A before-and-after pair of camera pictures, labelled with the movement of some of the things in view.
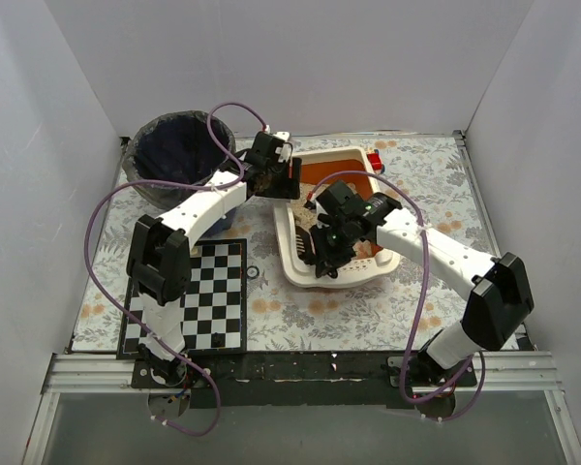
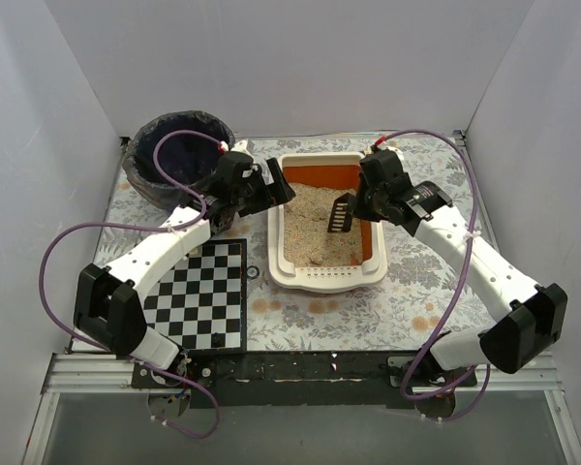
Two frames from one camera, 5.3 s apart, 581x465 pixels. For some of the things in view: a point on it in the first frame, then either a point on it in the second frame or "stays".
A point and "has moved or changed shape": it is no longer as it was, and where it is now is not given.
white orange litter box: x=353 y=167 has moved or changed shape
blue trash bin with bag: x=175 y=146 stays
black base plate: x=289 y=379 stays
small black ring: x=257 y=270 stays
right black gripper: x=322 y=253 -> x=363 y=205
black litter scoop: x=303 y=244 has moved or changed shape
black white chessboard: x=214 y=312 stays
